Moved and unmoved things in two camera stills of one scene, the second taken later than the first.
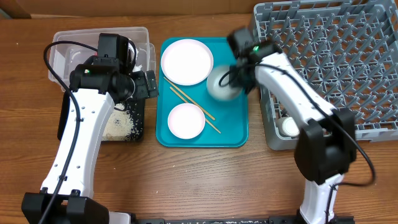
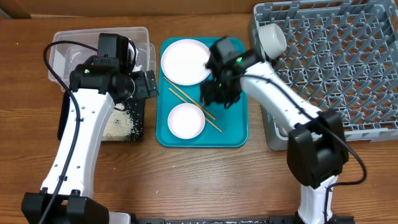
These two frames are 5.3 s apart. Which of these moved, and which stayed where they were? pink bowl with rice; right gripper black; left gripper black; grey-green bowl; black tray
Moved: right gripper black; grey-green bowl
Stayed: left gripper black; pink bowl with rice; black tray
